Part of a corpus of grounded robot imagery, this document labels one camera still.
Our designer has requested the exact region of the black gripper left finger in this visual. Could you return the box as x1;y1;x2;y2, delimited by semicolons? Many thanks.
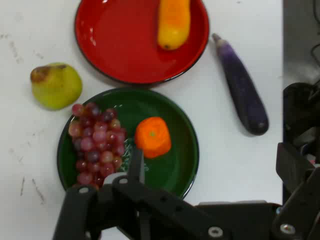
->
52;147;235;240

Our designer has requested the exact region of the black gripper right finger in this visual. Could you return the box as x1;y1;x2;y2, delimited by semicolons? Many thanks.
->
271;141;320;240

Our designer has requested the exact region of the small orange fruit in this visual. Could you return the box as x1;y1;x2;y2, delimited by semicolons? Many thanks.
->
134;116;173;160

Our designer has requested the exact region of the dark green round plate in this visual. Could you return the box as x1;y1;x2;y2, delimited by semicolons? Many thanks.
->
56;87;200;200

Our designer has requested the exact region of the red grape bunch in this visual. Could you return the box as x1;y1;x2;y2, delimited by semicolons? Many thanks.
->
67;102;128;188

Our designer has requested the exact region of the purple eggplant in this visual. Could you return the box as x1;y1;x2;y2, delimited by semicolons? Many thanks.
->
211;33;270;137

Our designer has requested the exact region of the green pear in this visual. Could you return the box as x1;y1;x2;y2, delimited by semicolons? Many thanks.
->
30;62;83;111

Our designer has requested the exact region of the red round plate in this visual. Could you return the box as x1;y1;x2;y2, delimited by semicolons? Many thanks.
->
74;0;210;85

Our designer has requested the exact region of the yellow orange mango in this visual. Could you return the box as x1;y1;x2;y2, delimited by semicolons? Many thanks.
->
156;0;192;51

